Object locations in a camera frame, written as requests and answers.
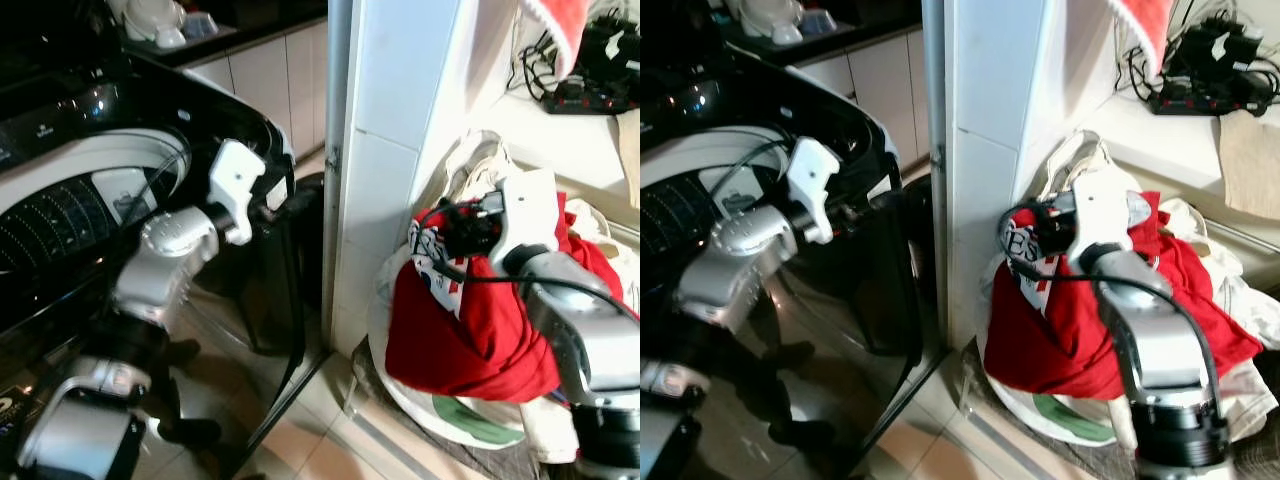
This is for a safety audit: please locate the red garment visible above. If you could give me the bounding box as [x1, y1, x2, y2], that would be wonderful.
[384, 193, 627, 403]
[984, 190, 1264, 403]

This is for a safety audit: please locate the black top-loading washing machine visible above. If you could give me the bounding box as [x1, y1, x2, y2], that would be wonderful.
[640, 40, 947, 480]
[0, 40, 327, 480]

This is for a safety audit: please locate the white printed garment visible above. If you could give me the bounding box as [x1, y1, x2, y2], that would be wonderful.
[407, 214, 467, 321]
[999, 214, 1063, 313]

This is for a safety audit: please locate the white kitchen cabinet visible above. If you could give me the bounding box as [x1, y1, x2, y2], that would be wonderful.
[800, 30, 927, 173]
[184, 20, 331, 163]

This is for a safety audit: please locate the black power strip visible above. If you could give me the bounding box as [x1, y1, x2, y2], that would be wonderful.
[1148, 92, 1273, 118]
[540, 92, 641, 117]

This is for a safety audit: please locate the beige towel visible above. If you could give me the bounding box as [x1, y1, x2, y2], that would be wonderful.
[614, 110, 641, 211]
[1219, 110, 1280, 222]

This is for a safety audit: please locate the green and white cloth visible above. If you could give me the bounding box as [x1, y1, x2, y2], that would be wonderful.
[430, 394, 528, 448]
[1030, 394, 1118, 447]

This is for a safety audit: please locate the white kitchen appliance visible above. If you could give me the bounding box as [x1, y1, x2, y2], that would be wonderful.
[108, 0, 191, 50]
[724, 0, 807, 47]

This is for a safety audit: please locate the red cloth with white trim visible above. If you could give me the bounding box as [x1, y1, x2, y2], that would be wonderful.
[519, 0, 593, 77]
[1104, 0, 1182, 77]

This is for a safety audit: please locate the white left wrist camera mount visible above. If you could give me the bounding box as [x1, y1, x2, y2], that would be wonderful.
[207, 139, 268, 247]
[785, 136, 842, 245]

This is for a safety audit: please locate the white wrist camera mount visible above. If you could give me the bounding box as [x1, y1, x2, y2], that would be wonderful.
[207, 139, 268, 247]
[489, 167, 562, 277]
[785, 136, 842, 245]
[1064, 164, 1137, 267]

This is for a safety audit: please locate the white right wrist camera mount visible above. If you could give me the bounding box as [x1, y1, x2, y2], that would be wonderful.
[489, 167, 562, 277]
[1064, 164, 1137, 267]

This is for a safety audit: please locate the grey metal door frame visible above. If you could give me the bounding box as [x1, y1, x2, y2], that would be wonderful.
[320, 0, 355, 363]
[921, 0, 952, 353]

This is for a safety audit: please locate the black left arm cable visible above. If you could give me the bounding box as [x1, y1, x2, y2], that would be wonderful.
[713, 140, 793, 219]
[128, 148, 193, 219]

